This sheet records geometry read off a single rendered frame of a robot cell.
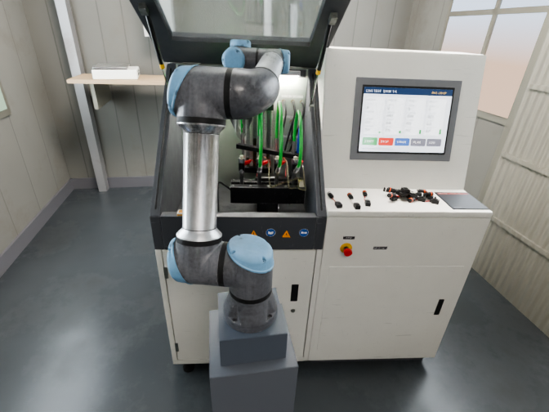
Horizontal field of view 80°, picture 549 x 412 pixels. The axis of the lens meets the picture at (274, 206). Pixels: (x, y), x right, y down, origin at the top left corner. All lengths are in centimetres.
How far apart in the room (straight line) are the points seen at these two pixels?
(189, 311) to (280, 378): 74
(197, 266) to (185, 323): 89
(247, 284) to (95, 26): 317
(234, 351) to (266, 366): 10
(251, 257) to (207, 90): 39
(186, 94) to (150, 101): 289
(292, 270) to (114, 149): 282
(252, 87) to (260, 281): 46
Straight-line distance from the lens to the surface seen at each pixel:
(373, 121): 155
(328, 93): 150
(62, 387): 214
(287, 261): 144
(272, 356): 99
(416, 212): 146
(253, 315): 90
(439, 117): 168
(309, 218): 133
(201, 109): 78
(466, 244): 167
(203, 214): 82
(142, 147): 382
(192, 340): 179
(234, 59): 115
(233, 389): 103
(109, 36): 367
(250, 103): 77
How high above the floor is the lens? 161
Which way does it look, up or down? 28 degrees down
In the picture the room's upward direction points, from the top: 3 degrees clockwise
